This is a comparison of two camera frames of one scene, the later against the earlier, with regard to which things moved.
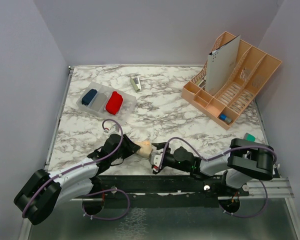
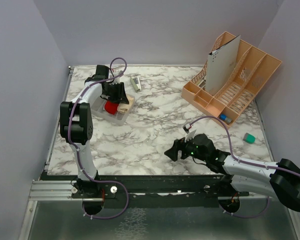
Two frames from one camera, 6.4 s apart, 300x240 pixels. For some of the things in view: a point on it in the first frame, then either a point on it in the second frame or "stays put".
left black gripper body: [115, 157] to [113, 92]
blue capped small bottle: [223, 117] stays put
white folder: [221, 64] stays put
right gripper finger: [160, 145] to [179, 144]
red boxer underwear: [114, 103] stays put
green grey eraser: [249, 137] stays put
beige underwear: [145, 149] to [125, 108]
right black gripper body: [170, 162] to [191, 150]
